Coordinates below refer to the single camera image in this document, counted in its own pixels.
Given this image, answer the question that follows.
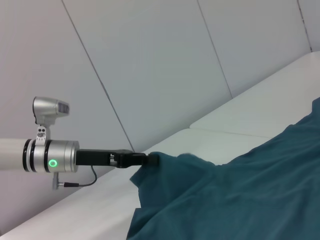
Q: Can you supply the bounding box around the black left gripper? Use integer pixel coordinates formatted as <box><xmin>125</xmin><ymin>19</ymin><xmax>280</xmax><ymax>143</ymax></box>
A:
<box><xmin>75</xmin><ymin>148</ymin><xmax>161</xmax><ymax>169</ymax></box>

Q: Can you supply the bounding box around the blue shirt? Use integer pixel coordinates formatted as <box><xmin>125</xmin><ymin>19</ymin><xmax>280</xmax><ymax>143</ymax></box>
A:
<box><xmin>126</xmin><ymin>96</ymin><xmax>320</xmax><ymax>240</ymax></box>

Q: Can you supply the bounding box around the left gripper cable with plug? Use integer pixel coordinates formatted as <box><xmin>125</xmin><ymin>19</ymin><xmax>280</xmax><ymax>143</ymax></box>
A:
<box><xmin>51</xmin><ymin>164</ymin><xmax>99</xmax><ymax>191</ymax></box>

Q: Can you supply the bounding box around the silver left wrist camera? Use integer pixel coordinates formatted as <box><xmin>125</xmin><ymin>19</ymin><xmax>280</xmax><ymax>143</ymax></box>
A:
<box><xmin>32</xmin><ymin>96</ymin><xmax>70</xmax><ymax>147</ymax></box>

